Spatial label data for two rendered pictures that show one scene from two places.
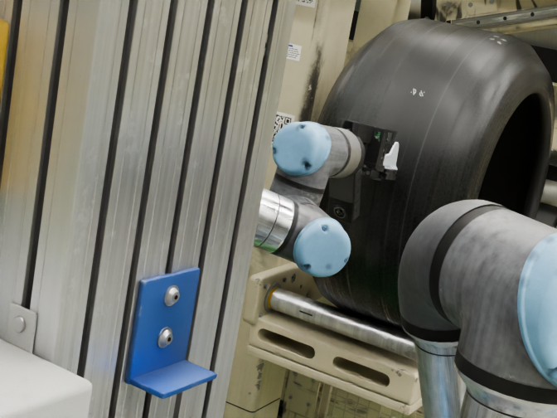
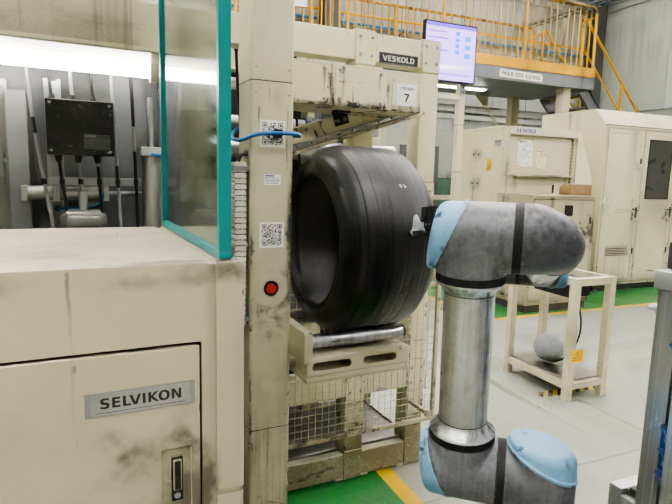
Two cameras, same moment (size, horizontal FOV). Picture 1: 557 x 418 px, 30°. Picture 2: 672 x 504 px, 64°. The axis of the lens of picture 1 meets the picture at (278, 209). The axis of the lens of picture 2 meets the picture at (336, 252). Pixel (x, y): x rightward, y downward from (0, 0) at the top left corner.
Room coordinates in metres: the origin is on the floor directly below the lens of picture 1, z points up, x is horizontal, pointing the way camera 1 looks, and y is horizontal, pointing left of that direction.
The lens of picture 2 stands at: (1.01, 1.20, 1.40)
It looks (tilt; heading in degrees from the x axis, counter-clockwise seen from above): 8 degrees down; 306
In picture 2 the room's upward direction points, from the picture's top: 1 degrees clockwise
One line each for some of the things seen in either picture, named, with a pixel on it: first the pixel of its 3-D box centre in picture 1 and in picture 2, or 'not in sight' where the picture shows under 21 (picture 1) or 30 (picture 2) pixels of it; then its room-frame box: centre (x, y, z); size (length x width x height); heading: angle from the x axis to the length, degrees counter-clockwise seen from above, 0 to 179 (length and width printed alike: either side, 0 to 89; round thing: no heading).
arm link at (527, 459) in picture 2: not in sight; (535, 475); (1.23, 0.27, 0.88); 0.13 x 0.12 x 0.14; 18
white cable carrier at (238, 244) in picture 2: not in sight; (239, 244); (2.15, 0.09, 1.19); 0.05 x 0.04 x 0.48; 152
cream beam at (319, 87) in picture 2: not in sight; (336, 90); (2.24, -0.48, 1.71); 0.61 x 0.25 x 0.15; 62
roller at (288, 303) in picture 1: (346, 323); (355, 336); (1.91, -0.17, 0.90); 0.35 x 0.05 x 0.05; 62
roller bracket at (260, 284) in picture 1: (300, 283); (285, 330); (2.12, -0.07, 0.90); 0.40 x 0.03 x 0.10; 152
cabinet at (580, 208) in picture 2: not in sight; (542, 250); (2.64, -5.00, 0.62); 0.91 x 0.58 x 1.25; 59
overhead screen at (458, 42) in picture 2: not in sight; (449, 53); (3.37, -3.87, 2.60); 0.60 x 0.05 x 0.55; 59
